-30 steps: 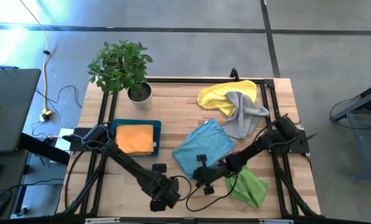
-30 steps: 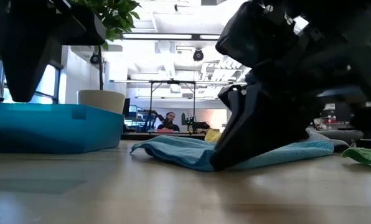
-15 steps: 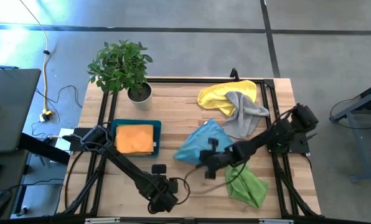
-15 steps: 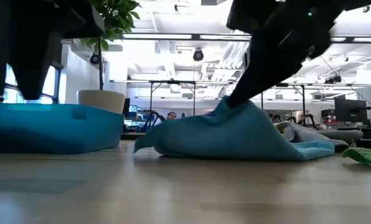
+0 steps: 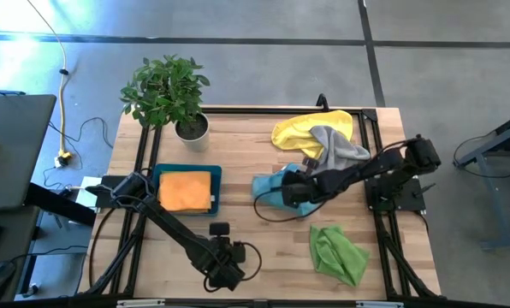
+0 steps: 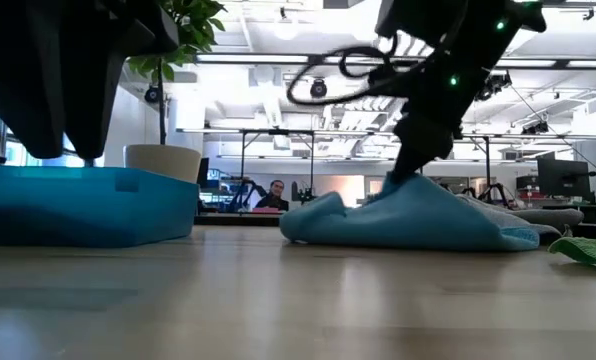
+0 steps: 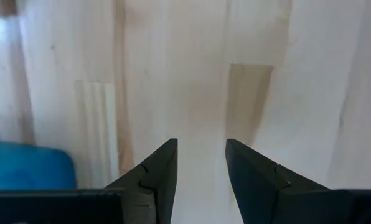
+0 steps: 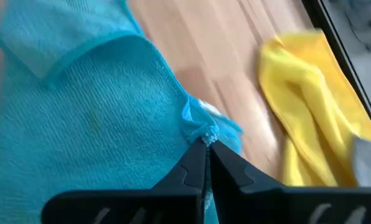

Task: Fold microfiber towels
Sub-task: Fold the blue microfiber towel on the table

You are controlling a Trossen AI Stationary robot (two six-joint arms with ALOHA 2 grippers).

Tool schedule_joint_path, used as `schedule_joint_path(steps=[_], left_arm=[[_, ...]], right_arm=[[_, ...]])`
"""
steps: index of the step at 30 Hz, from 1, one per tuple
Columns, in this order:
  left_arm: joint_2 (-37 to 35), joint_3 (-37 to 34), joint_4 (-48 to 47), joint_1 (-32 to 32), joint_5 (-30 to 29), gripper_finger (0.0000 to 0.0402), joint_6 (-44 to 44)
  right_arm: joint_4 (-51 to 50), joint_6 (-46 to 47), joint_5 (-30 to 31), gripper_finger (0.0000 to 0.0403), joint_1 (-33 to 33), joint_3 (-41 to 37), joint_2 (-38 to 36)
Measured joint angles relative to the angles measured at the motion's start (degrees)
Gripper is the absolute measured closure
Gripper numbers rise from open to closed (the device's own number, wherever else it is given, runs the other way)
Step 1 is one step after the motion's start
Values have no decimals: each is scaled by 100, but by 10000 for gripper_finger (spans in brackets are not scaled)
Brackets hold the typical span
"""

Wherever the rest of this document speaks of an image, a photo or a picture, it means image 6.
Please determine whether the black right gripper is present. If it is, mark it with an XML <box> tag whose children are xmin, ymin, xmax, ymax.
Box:
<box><xmin>388</xmin><ymin>54</ymin><xmax>499</xmax><ymax>184</ymax></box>

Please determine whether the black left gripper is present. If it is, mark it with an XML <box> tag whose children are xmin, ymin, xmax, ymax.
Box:
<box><xmin>0</xmin><ymin>0</ymin><xmax>179</xmax><ymax>162</ymax></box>

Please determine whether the blue microfiber towel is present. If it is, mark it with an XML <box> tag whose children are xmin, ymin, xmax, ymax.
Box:
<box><xmin>279</xmin><ymin>171</ymin><xmax>542</xmax><ymax>253</ymax></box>

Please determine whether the grass green microfiber towel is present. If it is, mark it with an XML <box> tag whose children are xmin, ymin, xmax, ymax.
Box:
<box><xmin>548</xmin><ymin>205</ymin><xmax>596</xmax><ymax>268</ymax></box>

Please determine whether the teal plastic bin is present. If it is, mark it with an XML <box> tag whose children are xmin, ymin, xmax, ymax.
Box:
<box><xmin>0</xmin><ymin>165</ymin><xmax>200</xmax><ymax>249</ymax></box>

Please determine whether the green plant in white pot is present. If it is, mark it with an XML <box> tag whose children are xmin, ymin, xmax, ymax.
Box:
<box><xmin>124</xmin><ymin>0</ymin><xmax>228</xmax><ymax>184</ymax></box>

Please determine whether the black spotlight cluster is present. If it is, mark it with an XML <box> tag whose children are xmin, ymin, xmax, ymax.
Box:
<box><xmin>475</xmin><ymin>73</ymin><xmax>513</xmax><ymax>103</ymax></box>

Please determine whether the person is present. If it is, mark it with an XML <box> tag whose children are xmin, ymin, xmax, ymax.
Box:
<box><xmin>254</xmin><ymin>178</ymin><xmax>290</xmax><ymax>212</ymax></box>

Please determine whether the black computer monitor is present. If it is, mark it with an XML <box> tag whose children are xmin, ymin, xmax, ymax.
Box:
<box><xmin>536</xmin><ymin>158</ymin><xmax>592</xmax><ymax>200</ymax></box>

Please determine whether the long light beam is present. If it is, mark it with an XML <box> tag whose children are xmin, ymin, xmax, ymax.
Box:
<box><xmin>192</xmin><ymin>52</ymin><xmax>596</xmax><ymax>70</ymax></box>

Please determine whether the black aluminium table frame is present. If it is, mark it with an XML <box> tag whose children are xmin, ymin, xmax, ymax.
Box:
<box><xmin>193</xmin><ymin>212</ymin><xmax>596</xmax><ymax>240</ymax></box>

